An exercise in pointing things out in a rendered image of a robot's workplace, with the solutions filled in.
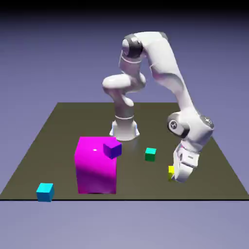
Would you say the small purple cube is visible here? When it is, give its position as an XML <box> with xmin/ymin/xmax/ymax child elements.
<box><xmin>103</xmin><ymin>140</ymin><xmax>123</xmax><ymax>160</ymax></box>

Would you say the small yellow cube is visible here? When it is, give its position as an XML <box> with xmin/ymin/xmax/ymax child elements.
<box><xmin>167</xmin><ymin>165</ymin><xmax>176</xmax><ymax>182</ymax></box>

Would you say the small green cube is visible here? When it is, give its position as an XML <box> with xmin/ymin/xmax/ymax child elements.
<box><xmin>144</xmin><ymin>147</ymin><xmax>157</xmax><ymax>162</ymax></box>

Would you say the small cyan cube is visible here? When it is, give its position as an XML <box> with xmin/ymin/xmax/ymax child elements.
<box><xmin>36</xmin><ymin>182</ymin><xmax>55</xmax><ymax>202</ymax></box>

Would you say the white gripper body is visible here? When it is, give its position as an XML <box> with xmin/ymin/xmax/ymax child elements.
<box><xmin>171</xmin><ymin>150</ymin><xmax>196</xmax><ymax>183</ymax></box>

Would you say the large magenta box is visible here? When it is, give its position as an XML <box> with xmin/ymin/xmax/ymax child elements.
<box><xmin>74</xmin><ymin>136</ymin><xmax>118</xmax><ymax>195</ymax></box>

